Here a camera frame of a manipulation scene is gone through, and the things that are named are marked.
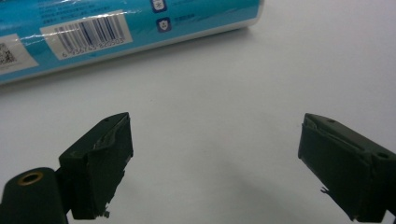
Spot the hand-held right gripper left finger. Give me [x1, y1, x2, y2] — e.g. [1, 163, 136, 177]
[0, 112, 134, 224]

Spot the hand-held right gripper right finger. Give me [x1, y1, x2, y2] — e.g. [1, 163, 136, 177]
[297, 113, 396, 224]

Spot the blue and white tube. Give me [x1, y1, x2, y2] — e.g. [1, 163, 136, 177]
[0, 0, 265, 86]

